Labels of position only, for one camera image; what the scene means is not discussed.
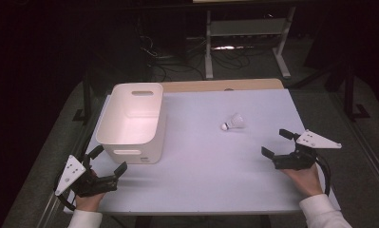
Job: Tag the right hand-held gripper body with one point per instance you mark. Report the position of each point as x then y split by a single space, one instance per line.
317 141

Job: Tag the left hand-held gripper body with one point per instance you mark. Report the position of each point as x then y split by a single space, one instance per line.
70 172

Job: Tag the white plastic storage bin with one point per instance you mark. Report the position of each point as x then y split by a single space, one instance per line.
131 126

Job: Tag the white feather shuttlecock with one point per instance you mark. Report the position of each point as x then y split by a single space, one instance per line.
235 121

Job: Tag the person's left hand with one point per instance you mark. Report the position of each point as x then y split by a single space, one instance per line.
88 203

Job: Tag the person's right hand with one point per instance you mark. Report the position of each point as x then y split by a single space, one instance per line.
306 182

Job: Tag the black metal stand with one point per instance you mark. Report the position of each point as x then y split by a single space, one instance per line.
351 95
86 101

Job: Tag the white table cover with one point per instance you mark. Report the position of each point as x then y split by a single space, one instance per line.
206 164

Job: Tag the white metal desk frame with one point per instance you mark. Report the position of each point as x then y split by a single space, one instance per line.
247 28

